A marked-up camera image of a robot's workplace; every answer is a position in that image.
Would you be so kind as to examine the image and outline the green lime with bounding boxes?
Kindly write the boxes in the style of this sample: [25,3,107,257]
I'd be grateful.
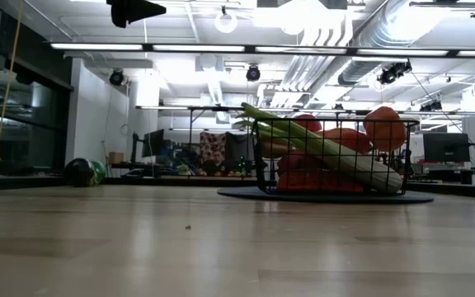
[91,159,107,185]

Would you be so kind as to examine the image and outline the dark purple eggplant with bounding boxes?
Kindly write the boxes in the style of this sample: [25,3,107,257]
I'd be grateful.
[63,158,97,188]

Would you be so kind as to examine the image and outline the red tomato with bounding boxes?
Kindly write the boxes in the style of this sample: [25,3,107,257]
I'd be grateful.
[293,113,323,134]

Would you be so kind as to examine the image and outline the pink dragon fruit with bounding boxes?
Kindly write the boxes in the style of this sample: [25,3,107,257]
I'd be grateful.
[276,150,325,174]

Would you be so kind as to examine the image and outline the long red pepper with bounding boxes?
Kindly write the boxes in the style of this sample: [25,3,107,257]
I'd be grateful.
[276,169,364,194]

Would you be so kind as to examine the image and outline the orange red pepper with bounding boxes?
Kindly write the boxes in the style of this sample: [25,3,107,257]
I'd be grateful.
[317,127,373,156]

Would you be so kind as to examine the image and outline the orange fruit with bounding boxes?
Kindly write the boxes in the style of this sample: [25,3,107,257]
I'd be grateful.
[362,106,407,153]

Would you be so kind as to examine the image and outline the black ceiling spotlight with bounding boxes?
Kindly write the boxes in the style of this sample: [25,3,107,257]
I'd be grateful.
[245,64,261,83]
[109,68,125,87]
[376,60,413,86]
[418,100,444,112]

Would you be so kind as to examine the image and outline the round white ceiling lamp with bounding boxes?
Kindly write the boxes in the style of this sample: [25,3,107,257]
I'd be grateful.
[214,10,238,34]

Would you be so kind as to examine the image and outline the long ceiling light bar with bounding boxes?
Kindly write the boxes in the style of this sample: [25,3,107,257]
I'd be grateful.
[49,40,475,59]

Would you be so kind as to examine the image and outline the black computer monitor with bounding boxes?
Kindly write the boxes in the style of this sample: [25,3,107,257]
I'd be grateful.
[141,129,166,158]
[422,132,471,163]

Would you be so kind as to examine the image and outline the patterned cloth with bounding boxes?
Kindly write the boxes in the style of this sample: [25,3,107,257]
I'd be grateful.
[199,131,227,174]

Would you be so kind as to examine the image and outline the dark cloth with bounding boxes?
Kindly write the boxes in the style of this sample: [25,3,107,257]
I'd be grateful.
[224,132,252,174]

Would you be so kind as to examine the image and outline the person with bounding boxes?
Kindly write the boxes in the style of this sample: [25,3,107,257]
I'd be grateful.
[202,148,228,177]

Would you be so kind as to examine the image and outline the round dark mat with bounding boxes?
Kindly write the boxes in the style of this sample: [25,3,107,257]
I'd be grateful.
[216,186,435,205]

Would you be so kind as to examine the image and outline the black ceiling track fixture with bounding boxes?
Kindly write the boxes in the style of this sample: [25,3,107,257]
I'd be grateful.
[409,1,475,18]

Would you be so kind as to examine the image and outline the black wire basket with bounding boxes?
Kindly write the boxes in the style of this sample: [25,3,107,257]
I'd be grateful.
[247,117,420,196]

